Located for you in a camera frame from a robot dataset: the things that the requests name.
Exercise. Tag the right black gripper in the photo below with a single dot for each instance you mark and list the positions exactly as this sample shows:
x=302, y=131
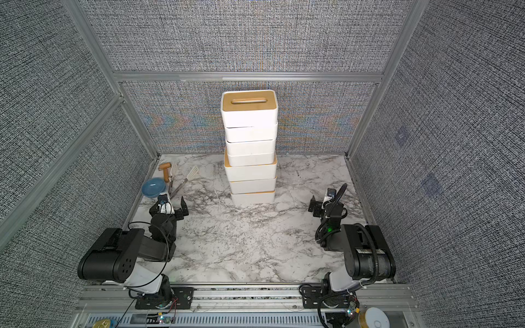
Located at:
x=318, y=207

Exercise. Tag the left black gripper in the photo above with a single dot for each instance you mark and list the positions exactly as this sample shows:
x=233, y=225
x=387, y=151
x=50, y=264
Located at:
x=184, y=209

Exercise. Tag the bamboo lid tissue box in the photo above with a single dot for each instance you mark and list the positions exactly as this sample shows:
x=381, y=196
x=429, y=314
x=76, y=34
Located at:
x=250, y=108
x=249, y=160
x=253, y=198
x=257, y=172

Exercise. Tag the yellow lid tissue box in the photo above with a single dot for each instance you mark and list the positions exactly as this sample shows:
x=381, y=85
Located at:
x=253, y=186

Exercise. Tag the grey lid tissue box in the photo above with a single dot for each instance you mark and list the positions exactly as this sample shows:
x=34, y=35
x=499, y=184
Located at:
x=251, y=148
x=251, y=134

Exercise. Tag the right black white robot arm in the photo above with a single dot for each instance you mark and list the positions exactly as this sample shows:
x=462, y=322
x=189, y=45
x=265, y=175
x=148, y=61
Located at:
x=367, y=257

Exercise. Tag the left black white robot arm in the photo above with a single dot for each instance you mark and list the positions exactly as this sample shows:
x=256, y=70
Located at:
x=113, y=256

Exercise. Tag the blue bowl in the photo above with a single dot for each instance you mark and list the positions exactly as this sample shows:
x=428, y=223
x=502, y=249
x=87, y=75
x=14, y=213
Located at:
x=153, y=187

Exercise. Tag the brass round object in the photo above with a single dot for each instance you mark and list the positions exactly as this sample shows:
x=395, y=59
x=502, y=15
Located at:
x=103, y=323

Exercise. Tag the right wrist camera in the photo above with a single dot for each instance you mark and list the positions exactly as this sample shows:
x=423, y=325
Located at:
x=334, y=196

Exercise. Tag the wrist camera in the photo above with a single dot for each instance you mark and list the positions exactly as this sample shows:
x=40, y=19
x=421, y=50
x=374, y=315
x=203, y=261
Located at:
x=164, y=204
x=334, y=196

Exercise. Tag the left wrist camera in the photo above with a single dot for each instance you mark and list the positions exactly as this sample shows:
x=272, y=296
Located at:
x=164, y=204

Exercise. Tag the white spatula metal handle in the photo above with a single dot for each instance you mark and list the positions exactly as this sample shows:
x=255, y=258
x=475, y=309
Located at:
x=191, y=175

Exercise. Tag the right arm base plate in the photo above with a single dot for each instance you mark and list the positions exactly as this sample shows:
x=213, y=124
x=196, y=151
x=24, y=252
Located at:
x=314, y=294

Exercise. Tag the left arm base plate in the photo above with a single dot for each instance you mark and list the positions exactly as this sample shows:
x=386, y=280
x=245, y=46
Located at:
x=178, y=298

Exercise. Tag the aluminium front rail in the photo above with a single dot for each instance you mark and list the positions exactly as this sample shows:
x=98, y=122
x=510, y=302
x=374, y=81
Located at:
x=209, y=305

